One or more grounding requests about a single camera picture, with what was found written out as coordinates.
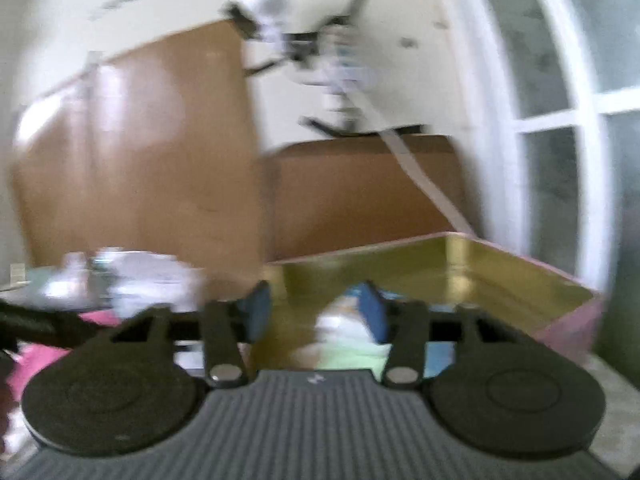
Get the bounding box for white window frame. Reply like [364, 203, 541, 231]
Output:
[432, 0, 640, 306]

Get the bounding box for beige chevron bed sheet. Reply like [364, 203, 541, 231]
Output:
[582, 347, 640, 466]

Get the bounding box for white patterned soft cloth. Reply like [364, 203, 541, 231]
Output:
[314, 294, 388, 347]

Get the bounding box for small brown cardboard sheet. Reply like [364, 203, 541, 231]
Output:
[260, 132, 478, 265]

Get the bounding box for pink knit hat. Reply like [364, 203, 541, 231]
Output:
[7, 309, 123, 401]

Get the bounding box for large brown cardboard sheet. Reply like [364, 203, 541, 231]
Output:
[10, 20, 267, 283]

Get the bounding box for white cable and mount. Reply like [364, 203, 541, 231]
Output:
[235, 0, 381, 123]

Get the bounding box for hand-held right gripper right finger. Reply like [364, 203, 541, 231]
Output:
[357, 280, 507, 390]

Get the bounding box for white tissue pack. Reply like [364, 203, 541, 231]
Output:
[97, 246, 206, 313]

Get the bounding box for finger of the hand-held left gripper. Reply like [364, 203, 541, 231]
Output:
[0, 300, 101, 352]

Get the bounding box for pink box with gold inside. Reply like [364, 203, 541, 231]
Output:
[250, 231, 607, 361]

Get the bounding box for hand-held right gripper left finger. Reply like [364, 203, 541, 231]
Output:
[112, 280, 273, 390]

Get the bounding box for light green cloth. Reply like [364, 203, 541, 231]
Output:
[295, 341, 397, 372]

